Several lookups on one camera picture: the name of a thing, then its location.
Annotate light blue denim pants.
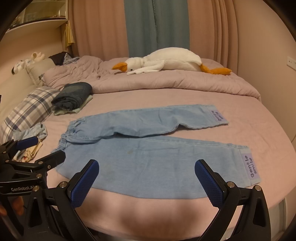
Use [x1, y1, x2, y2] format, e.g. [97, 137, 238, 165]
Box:
[57, 104, 261, 199]

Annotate crumpled light blue cloth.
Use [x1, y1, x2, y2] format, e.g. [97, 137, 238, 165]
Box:
[11, 122, 48, 162]

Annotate folded pale green garment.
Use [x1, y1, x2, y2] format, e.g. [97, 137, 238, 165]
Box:
[54, 95, 93, 115]

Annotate plaid pillow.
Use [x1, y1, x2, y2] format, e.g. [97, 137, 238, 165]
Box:
[1, 86, 59, 143]

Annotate folded dark denim jeans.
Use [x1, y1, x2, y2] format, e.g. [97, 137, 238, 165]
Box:
[51, 82, 92, 110]

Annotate beige pillow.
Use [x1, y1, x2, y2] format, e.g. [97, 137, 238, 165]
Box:
[26, 58, 56, 87]

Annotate small white plush toy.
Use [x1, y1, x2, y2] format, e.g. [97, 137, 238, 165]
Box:
[11, 52, 45, 75]

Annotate pink quilted duvet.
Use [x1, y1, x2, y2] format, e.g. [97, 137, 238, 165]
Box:
[43, 56, 261, 100]

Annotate pink bed sheet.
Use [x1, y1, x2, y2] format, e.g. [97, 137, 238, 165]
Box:
[38, 89, 295, 240]

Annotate dark clothes near headboard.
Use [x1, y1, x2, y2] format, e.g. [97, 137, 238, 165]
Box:
[49, 51, 80, 66]

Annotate pink curtain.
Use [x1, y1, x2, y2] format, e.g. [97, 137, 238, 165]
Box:
[68, 1, 238, 71]

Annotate white goose plush toy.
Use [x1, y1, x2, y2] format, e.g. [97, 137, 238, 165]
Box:
[112, 47, 232, 75]

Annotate teal curtain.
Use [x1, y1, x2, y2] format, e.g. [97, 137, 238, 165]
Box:
[124, 0, 190, 57]

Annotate wall shelf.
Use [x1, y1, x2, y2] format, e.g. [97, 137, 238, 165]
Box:
[5, 0, 68, 36]

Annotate white wall socket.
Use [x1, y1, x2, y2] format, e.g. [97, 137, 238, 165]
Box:
[287, 56, 296, 71]

